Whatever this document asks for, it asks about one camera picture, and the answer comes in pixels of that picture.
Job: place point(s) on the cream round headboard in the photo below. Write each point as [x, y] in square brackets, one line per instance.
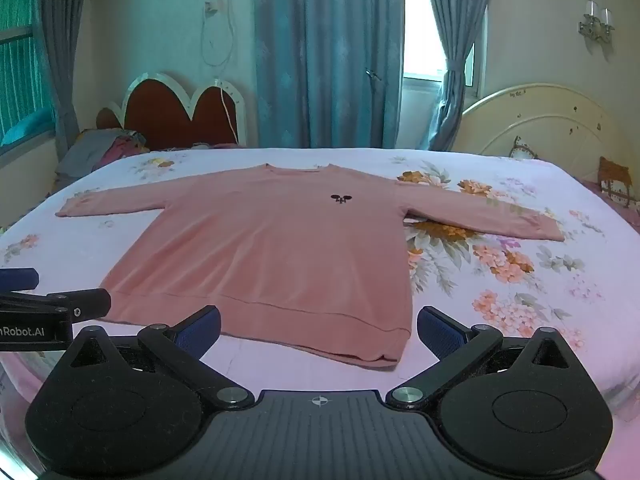
[545, 127]

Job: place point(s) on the metal curtain tieback hook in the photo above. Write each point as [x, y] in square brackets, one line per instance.
[371, 74]

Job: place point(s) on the red headboard with white trim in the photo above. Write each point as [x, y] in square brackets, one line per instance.
[165, 117]

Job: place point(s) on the tied blue curtain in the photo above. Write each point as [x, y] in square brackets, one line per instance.
[457, 60]

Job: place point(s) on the narrow grey-blue curtain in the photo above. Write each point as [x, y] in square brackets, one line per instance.
[57, 60]

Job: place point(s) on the wall lamp with glass shades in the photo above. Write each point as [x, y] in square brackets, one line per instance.
[596, 22]

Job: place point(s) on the floral white bed sheet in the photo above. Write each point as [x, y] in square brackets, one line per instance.
[505, 320]

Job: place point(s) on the pile of crumpled clothes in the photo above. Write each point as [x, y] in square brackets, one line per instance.
[100, 152]

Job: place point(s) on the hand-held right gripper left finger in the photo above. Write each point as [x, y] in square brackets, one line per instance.
[199, 334]

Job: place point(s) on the pink long-sleeve sweatshirt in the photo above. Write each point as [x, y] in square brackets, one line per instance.
[280, 260]

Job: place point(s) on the bright window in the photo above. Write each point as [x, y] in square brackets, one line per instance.
[425, 25]

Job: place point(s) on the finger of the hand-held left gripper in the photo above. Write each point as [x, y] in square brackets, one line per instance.
[17, 280]
[85, 302]

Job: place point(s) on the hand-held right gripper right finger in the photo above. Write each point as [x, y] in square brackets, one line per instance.
[442, 335]

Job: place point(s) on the window with teal curtain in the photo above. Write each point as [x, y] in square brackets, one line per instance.
[22, 70]

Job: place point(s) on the wide blue curtain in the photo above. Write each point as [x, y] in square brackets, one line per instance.
[330, 55]

